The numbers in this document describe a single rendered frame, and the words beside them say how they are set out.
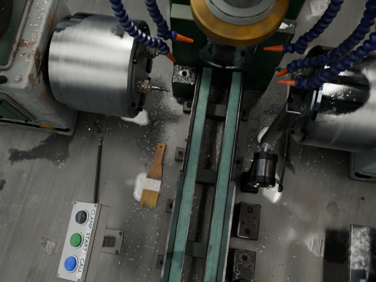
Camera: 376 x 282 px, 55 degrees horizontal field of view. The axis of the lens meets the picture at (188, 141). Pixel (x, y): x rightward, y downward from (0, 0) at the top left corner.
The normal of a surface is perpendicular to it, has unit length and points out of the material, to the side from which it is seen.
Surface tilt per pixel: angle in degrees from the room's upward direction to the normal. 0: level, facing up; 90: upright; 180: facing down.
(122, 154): 0
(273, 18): 0
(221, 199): 0
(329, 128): 58
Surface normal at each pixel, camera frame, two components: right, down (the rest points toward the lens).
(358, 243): 0.00, -0.26
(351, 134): -0.14, 0.72
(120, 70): -0.07, 0.22
